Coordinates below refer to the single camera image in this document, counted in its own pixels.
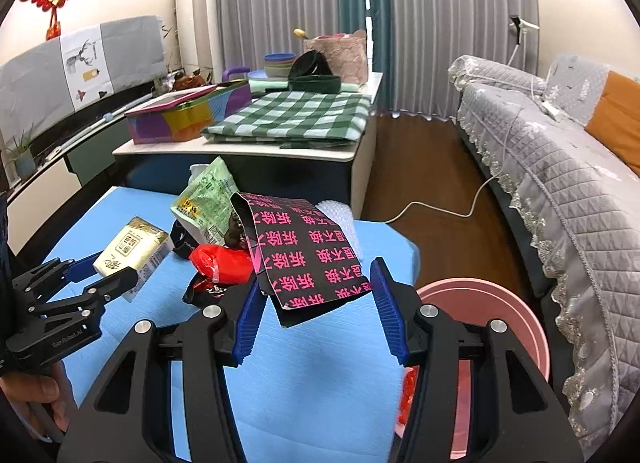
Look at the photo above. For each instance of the black pink printed bag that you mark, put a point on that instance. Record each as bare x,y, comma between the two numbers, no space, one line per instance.
305,253

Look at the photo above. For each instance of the potted plant blue pot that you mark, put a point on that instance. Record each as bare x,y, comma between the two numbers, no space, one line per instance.
22,163

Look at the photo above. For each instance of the white rod blue ball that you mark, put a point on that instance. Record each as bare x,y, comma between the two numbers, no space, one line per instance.
105,117

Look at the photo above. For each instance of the white tissue packet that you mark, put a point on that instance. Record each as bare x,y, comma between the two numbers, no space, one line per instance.
198,172

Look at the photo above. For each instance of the pink plastic bin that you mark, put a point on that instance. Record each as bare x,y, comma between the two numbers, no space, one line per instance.
500,313

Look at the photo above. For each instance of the red plastic wrapper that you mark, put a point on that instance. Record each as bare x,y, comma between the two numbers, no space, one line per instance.
220,263
407,393

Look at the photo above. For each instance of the blue mat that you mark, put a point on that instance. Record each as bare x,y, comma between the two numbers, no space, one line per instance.
310,393

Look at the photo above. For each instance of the pink woven basket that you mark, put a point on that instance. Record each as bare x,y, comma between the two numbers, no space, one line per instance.
345,58

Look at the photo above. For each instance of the green checked cloth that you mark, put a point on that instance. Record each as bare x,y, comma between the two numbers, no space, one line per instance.
295,118

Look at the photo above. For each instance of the black bowl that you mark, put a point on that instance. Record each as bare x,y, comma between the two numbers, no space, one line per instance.
307,65

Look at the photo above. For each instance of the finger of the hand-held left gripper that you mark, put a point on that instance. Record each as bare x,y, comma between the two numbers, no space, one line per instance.
82,267
112,285

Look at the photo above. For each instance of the green snack packet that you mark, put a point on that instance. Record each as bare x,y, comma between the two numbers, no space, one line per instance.
205,198

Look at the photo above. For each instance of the colourful tin box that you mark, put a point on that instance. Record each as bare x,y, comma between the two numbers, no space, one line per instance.
175,125

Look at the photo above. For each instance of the grey television cover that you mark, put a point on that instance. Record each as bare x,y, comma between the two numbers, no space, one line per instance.
130,50

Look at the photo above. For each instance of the bubble wrap piece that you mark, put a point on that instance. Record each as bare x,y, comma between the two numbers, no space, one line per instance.
335,213

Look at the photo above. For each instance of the white standing air conditioner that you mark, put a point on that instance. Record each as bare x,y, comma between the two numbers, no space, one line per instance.
197,8

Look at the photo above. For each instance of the white television cabinet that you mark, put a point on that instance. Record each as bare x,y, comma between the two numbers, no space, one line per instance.
45,188

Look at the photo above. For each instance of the grey quilted sofa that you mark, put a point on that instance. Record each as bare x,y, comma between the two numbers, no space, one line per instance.
550,183

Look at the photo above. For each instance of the pink framed tablet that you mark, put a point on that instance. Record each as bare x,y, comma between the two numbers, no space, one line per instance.
170,100

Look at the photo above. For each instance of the stack of coloured bowls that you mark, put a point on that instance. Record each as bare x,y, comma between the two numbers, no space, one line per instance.
279,65

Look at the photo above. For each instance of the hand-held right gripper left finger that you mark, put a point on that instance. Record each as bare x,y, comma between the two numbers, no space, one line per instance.
247,323

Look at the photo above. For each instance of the black glossy wrapper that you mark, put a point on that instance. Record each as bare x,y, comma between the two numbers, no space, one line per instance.
202,293

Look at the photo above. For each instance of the brown figurine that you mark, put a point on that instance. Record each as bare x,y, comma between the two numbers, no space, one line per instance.
189,80

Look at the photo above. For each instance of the light blue plate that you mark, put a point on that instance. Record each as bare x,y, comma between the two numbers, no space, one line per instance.
257,75

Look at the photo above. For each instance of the brown floral cloth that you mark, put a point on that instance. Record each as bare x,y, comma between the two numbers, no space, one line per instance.
236,233

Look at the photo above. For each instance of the person's left hand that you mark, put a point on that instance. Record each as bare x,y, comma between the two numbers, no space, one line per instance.
30,390

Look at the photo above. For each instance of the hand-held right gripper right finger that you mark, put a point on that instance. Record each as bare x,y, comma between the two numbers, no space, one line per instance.
387,313

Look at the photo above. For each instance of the mint green tray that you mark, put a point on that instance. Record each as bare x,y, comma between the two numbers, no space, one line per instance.
265,87

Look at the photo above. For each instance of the white blue coffee table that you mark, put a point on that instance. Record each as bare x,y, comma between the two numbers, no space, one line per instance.
300,188

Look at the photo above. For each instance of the white power adapter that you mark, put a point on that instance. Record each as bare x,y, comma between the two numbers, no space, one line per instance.
550,110

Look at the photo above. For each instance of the dark green bowl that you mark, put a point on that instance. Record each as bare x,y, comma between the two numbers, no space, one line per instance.
315,84

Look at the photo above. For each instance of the yellow topped stick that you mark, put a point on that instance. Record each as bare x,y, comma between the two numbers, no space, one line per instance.
300,34

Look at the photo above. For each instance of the beige drink carton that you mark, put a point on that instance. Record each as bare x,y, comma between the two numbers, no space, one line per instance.
135,248

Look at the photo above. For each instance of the orange cushion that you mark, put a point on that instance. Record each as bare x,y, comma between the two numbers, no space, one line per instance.
617,113

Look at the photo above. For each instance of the person's dark clothing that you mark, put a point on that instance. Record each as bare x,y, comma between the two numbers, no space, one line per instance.
4,243

